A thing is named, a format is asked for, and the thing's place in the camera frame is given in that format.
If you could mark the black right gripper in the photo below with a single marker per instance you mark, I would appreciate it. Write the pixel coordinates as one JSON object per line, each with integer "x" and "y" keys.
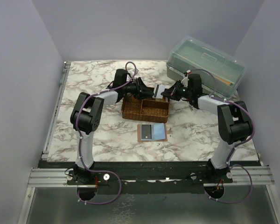
{"x": 173, "y": 91}

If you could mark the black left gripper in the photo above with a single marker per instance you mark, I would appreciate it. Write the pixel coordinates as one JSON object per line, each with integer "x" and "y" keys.
{"x": 141, "y": 90}

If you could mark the black credit card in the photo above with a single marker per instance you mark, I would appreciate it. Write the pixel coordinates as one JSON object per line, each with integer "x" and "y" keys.
{"x": 146, "y": 132}

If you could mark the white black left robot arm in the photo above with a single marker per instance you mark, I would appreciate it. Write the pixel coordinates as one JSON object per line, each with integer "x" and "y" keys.
{"x": 87, "y": 112}

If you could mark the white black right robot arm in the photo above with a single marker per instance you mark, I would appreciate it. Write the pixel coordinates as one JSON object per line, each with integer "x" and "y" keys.
{"x": 235, "y": 125}

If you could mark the brown woven divided basket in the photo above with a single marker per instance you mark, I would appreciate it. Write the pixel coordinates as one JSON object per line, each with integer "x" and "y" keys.
{"x": 150, "y": 109}

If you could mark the clear lidded green toolbox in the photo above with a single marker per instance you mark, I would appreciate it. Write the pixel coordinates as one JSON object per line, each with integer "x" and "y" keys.
{"x": 218, "y": 70}

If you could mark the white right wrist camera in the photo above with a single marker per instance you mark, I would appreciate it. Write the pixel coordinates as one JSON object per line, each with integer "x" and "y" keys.
{"x": 186, "y": 74}

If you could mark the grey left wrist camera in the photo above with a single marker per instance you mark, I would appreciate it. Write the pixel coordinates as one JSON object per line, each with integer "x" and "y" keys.
{"x": 131, "y": 74}

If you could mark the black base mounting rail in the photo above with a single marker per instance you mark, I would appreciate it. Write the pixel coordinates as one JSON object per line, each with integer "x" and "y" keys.
{"x": 110, "y": 178}

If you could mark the aluminium extrusion frame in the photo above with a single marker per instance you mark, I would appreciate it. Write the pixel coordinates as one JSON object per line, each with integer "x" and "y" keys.
{"x": 244, "y": 173}

